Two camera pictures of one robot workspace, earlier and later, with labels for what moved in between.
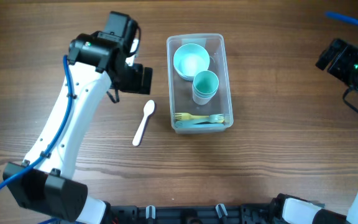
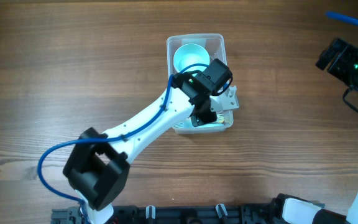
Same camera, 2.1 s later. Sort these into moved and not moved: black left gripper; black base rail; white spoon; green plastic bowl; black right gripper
Moved: white spoon; black left gripper
Not moved: black right gripper; black base rail; green plastic bowl
